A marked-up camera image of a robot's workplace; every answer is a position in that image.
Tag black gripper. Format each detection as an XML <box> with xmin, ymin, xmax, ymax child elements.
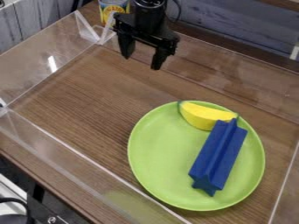
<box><xmin>114</xmin><ymin>13</ymin><xmax>181</xmax><ymax>70</ymax></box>

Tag blue star-shaped block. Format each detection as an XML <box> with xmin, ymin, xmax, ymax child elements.
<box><xmin>189</xmin><ymin>118</ymin><xmax>249</xmax><ymax>197</ymax></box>

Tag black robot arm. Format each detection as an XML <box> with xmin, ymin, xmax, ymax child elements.
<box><xmin>114</xmin><ymin>0</ymin><xmax>181</xmax><ymax>70</ymax></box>

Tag green plate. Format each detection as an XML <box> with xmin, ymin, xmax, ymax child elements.
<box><xmin>127</xmin><ymin>101</ymin><xmax>266</xmax><ymax>211</ymax></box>

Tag yellow banana-shaped sponge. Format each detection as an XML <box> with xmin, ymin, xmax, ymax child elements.
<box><xmin>178</xmin><ymin>101</ymin><xmax>238</xmax><ymax>130</ymax></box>

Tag black metal equipment corner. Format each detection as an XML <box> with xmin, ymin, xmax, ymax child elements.
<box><xmin>23</xmin><ymin>189</ymin><xmax>86</xmax><ymax>224</ymax></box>

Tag clear acrylic enclosure wall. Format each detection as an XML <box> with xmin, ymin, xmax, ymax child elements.
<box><xmin>0</xmin><ymin>5</ymin><xmax>299</xmax><ymax>224</ymax></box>

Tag black cable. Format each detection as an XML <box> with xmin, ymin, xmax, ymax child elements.
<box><xmin>0</xmin><ymin>197</ymin><xmax>34</xmax><ymax>224</ymax></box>

